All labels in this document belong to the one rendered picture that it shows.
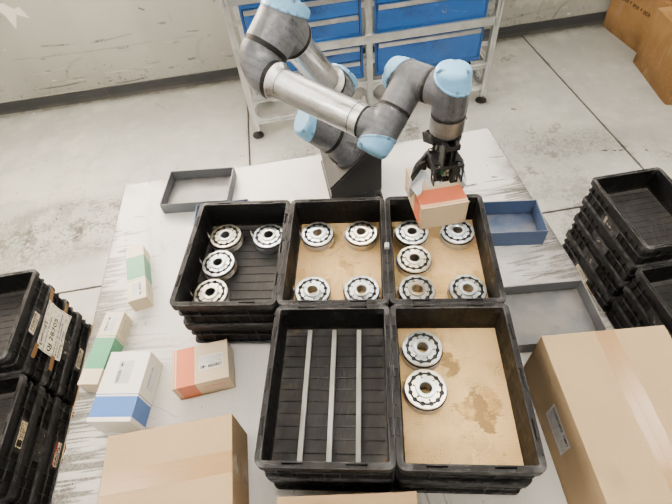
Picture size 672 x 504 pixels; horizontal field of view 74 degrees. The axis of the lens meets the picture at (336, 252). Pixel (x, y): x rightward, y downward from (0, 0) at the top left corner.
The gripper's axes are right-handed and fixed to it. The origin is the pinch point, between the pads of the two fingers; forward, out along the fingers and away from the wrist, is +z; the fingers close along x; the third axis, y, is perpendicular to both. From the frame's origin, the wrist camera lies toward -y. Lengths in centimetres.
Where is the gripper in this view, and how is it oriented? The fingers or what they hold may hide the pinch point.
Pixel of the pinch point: (435, 190)
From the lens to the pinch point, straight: 120.5
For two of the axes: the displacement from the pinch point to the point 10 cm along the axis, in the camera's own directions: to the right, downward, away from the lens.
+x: 9.9, -1.6, 0.3
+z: 0.8, 6.2, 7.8
